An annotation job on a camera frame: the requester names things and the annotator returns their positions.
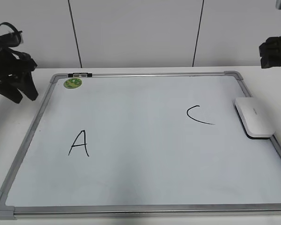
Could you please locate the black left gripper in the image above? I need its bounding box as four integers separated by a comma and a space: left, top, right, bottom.
0, 22, 38, 103

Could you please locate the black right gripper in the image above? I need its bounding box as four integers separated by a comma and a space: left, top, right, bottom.
259, 36, 281, 69

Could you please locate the white board eraser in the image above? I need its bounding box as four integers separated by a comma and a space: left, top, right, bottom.
235, 97, 275, 139

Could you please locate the round green magnet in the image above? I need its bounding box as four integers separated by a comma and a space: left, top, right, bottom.
63, 78, 82, 89

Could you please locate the black marker clip holder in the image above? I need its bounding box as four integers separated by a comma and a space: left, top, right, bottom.
68, 73, 93, 78

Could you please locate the white framed whiteboard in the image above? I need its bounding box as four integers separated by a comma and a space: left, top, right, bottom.
0, 71, 281, 220

